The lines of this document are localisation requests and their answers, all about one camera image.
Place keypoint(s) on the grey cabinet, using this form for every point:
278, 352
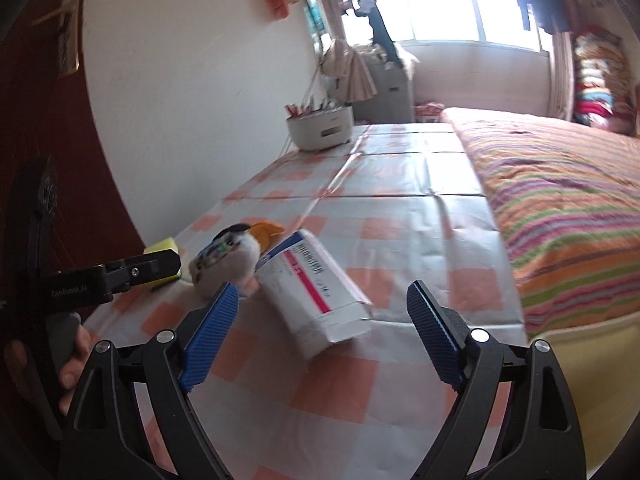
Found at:
390, 90

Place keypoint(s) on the dark red door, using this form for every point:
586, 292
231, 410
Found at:
60, 125

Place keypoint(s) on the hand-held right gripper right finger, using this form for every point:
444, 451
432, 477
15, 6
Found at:
435, 340

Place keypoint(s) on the bed with striped cover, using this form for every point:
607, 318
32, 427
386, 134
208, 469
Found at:
560, 210

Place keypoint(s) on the yellow sponge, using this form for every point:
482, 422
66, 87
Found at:
162, 246

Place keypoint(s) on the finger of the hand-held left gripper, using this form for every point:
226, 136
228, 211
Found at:
145, 267

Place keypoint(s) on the stack of folded blankets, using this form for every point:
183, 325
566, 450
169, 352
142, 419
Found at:
597, 85

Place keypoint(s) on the red patterned cloth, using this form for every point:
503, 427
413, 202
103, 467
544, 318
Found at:
430, 112

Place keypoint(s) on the white storage container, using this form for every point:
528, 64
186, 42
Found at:
320, 132

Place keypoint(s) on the white cardboard box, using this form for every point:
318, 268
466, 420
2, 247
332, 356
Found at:
320, 305

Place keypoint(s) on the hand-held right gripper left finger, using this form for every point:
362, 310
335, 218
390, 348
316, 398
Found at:
210, 340

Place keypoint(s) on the beige hanging cloth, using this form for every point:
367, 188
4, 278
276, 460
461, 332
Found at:
350, 72

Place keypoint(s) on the bundle of red-tipped sticks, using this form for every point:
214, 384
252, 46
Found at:
300, 108

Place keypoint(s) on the person's left hand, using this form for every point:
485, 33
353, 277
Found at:
75, 370

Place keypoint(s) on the pink curtain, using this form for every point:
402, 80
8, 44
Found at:
560, 75

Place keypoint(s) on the window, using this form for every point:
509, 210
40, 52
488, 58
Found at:
450, 15

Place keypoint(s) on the yellow orange wrapper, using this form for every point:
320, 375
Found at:
267, 232

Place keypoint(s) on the crumpled white plastic bag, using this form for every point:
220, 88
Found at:
235, 265

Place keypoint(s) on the black hanging garment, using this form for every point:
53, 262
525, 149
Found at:
382, 30

